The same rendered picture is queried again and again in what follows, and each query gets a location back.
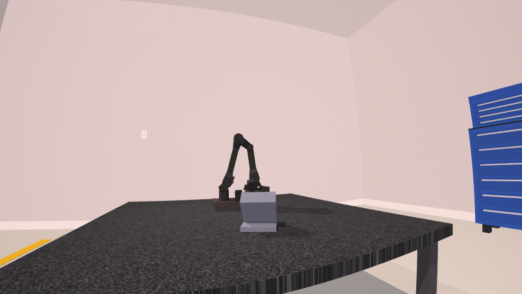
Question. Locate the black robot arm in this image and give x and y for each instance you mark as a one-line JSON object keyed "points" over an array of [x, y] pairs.
{"points": [[253, 181]]}

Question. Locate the grey sloped panel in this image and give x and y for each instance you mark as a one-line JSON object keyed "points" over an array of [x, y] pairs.
{"points": [[258, 211]]}

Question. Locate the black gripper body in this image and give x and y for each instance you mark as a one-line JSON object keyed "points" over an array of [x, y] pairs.
{"points": [[238, 193]]}

